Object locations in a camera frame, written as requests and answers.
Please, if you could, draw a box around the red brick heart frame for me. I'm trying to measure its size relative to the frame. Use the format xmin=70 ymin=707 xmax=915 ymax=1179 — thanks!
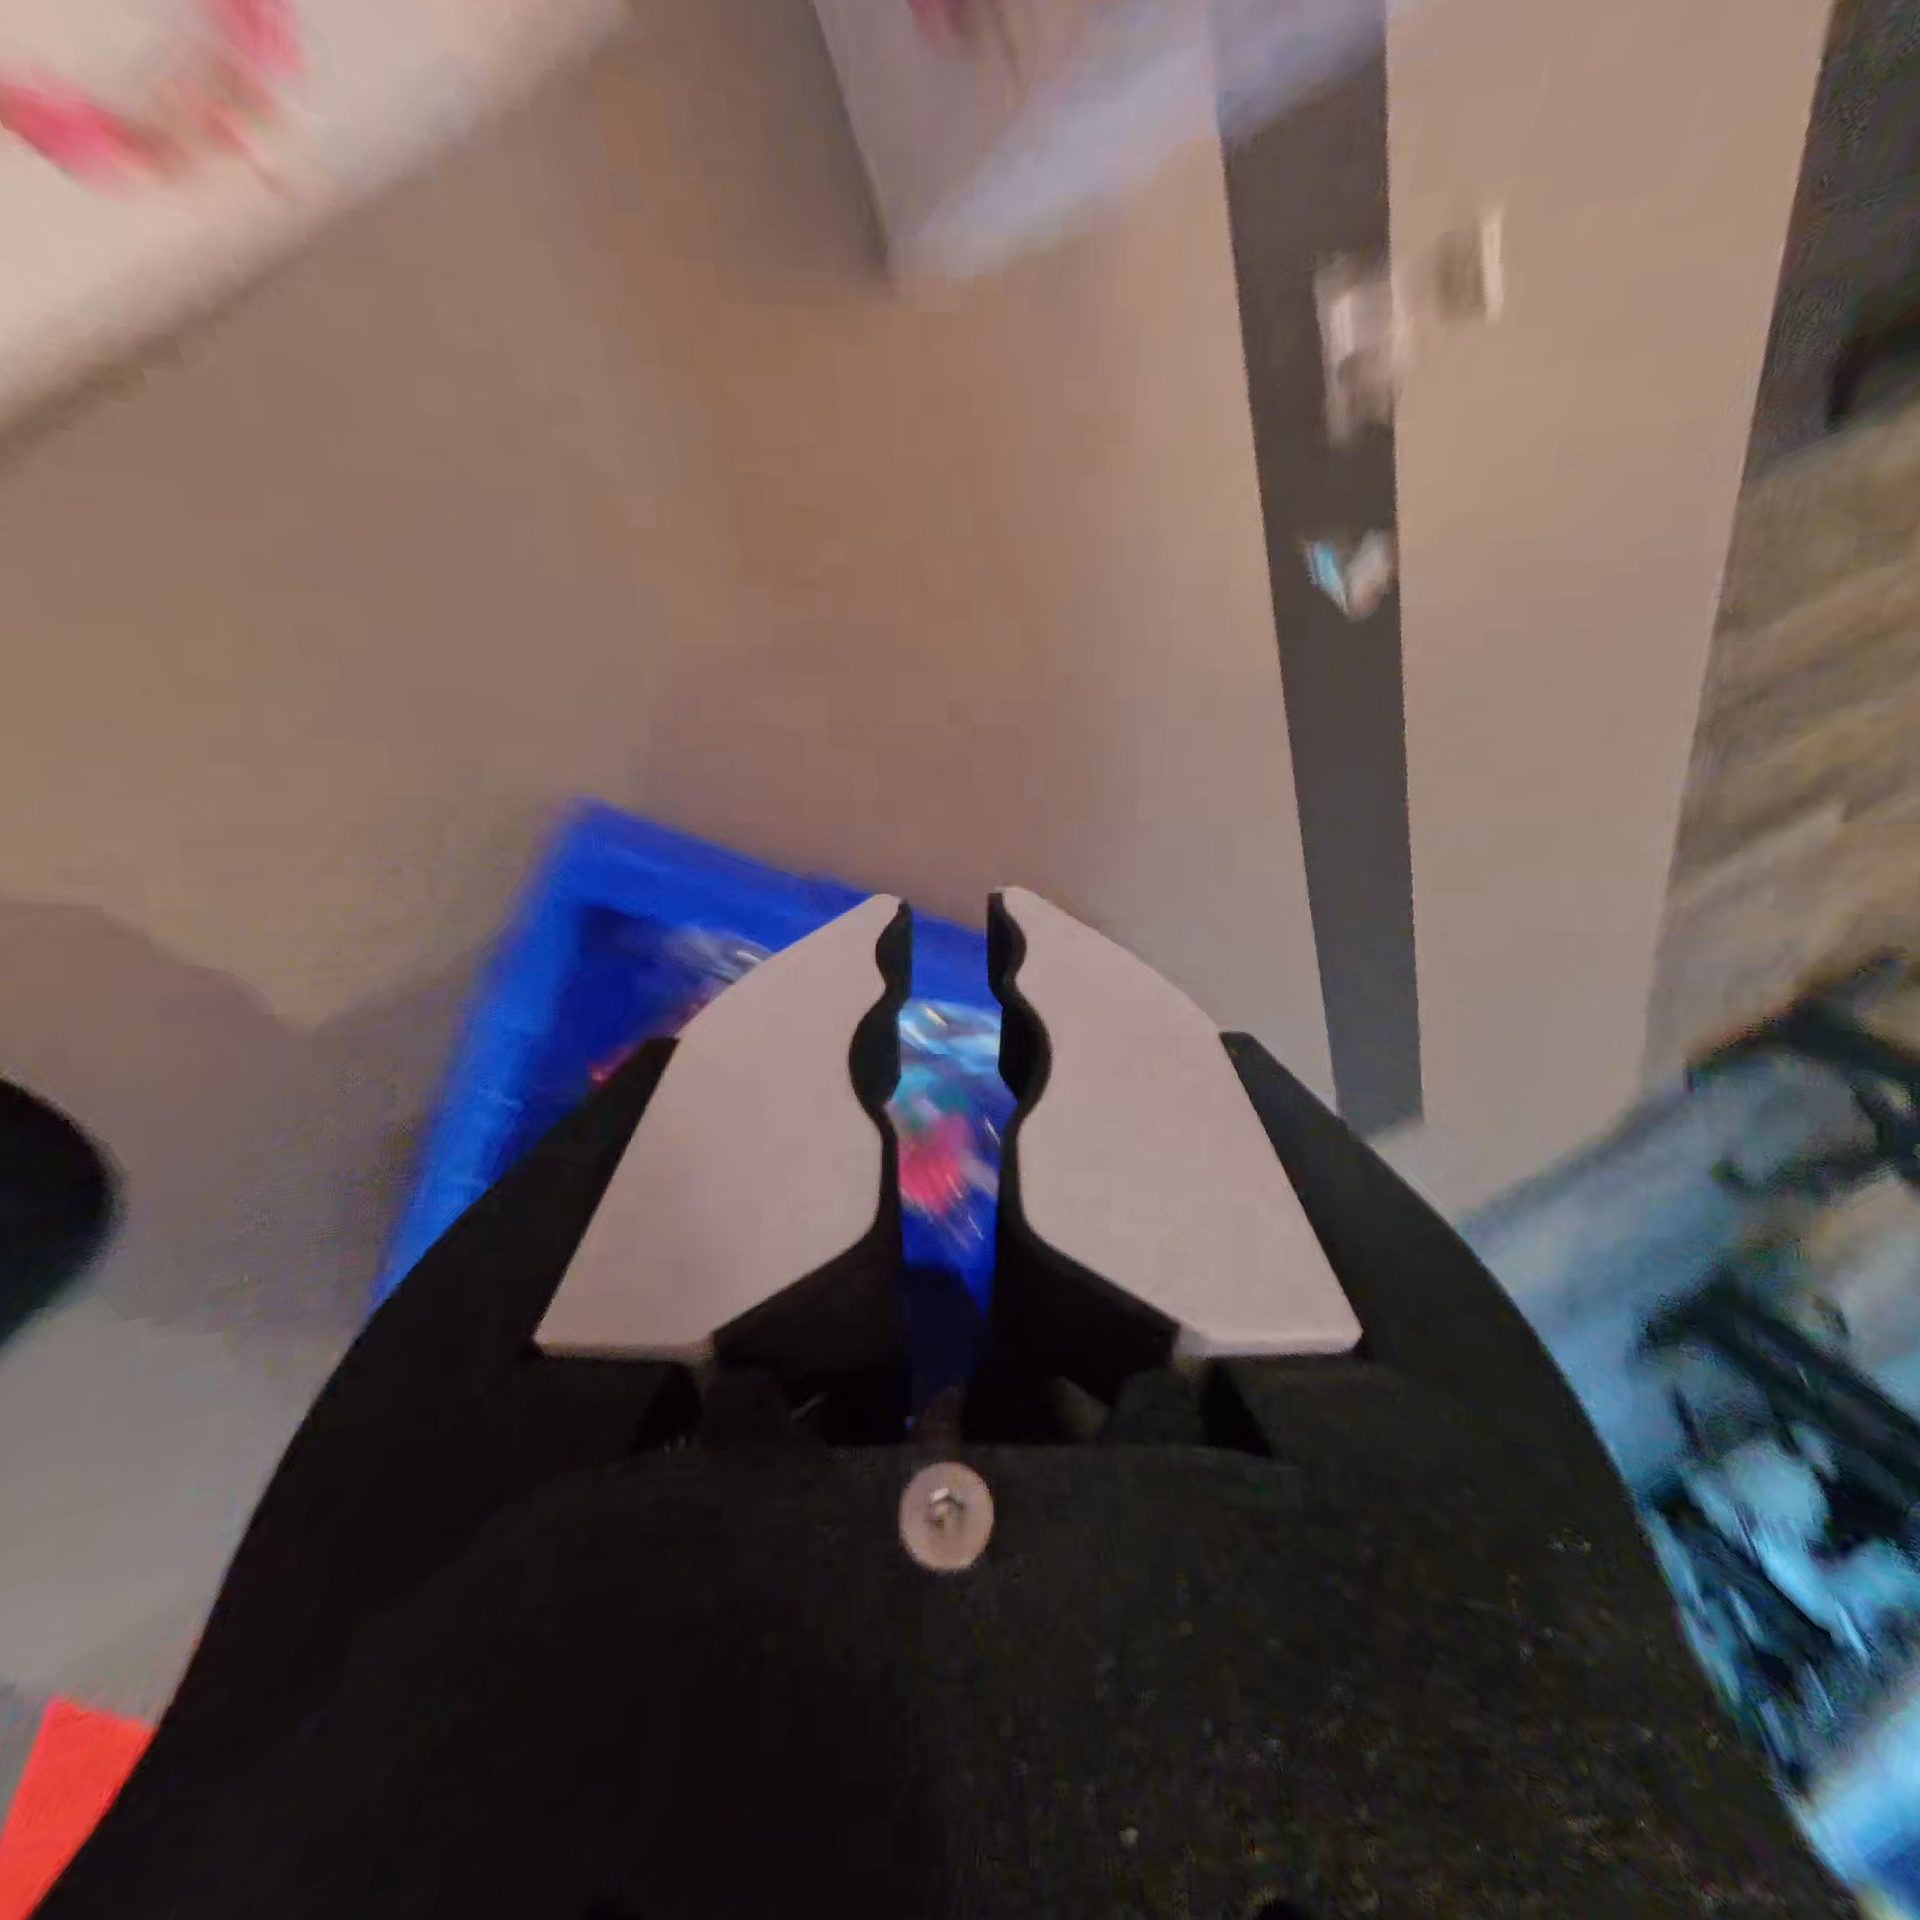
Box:
xmin=0 ymin=1697 xmax=156 ymax=1920

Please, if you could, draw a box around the grey desk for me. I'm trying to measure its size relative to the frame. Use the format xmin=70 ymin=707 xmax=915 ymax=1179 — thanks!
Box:
xmin=0 ymin=0 xmax=1344 ymax=1771

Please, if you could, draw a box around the clear plastic bag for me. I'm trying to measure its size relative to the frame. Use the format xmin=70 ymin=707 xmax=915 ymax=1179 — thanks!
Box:
xmin=599 ymin=914 xmax=1009 ymax=1278

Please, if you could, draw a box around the white heart print cardboard box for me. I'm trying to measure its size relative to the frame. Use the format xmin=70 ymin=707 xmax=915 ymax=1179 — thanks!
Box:
xmin=808 ymin=0 xmax=1390 ymax=287

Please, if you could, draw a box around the white heart print instruction booklet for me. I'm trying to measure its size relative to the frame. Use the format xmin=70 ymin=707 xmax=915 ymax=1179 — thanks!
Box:
xmin=0 ymin=0 xmax=632 ymax=436

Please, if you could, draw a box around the blue plastic bin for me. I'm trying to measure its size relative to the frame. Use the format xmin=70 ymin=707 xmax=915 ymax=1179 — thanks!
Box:
xmin=368 ymin=799 xmax=1038 ymax=1412

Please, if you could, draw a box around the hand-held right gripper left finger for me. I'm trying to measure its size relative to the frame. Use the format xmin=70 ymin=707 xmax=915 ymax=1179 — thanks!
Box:
xmin=532 ymin=895 xmax=921 ymax=1426

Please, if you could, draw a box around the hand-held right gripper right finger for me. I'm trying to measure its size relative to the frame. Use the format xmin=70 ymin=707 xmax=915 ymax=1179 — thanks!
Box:
xmin=975 ymin=886 xmax=1365 ymax=1426

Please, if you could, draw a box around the pile of colourful flower pieces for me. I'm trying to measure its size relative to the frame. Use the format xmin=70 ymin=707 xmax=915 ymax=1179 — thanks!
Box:
xmin=892 ymin=1110 xmax=1000 ymax=1249

